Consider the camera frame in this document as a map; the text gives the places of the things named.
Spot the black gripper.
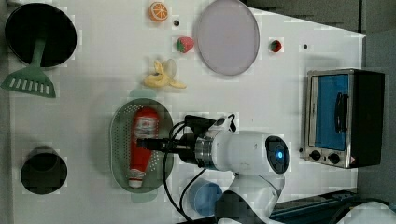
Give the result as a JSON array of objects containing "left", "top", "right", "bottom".
[{"left": 136, "top": 133, "right": 197, "bottom": 164}]

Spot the red felt ketchup bottle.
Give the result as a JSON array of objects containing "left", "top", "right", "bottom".
[{"left": 128, "top": 106, "right": 159, "bottom": 189}]

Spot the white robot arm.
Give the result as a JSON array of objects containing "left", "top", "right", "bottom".
[{"left": 137, "top": 114, "right": 290, "bottom": 224}]

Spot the green perforated strainer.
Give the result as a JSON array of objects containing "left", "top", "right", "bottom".
[{"left": 109, "top": 89, "right": 173, "bottom": 203}]

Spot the peeled banana toy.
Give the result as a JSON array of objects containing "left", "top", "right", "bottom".
[{"left": 143, "top": 59, "right": 187, "bottom": 89}]

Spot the pink strawberry toy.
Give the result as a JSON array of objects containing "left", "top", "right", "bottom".
[{"left": 177, "top": 36, "right": 194, "bottom": 53}]

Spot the small black cup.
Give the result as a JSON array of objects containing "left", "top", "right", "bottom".
[{"left": 20, "top": 146, "right": 68, "bottom": 195}]

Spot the lilac round plate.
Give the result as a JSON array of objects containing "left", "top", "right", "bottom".
[{"left": 196, "top": 0, "right": 260, "bottom": 76}]

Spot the orange slice toy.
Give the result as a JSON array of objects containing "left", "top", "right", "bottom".
[{"left": 148, "top": 2, "right": 168, "bottom": 22}]

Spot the green slotted spatula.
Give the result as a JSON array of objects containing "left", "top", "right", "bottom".
[{"left": 1, "top": 38, "right": 56, "bottom": 98}]

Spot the red strawberry toy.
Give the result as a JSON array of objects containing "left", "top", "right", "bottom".
[{"left": 270, "top": 40, "right": 282, "bottom": 52}]

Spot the large black pot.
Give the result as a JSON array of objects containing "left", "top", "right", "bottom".
[{"left": 5, "top": 3, "right": 78, "bottom": 67}]

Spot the silver toaster oven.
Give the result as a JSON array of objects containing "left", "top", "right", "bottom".
[{"left": 304, "top": 69, "right": 385, "bottom": 169}]

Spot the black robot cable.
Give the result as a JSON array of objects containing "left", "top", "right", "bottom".
[{"left": 162, "top": 114, "right": 237, "bottom": 222}]

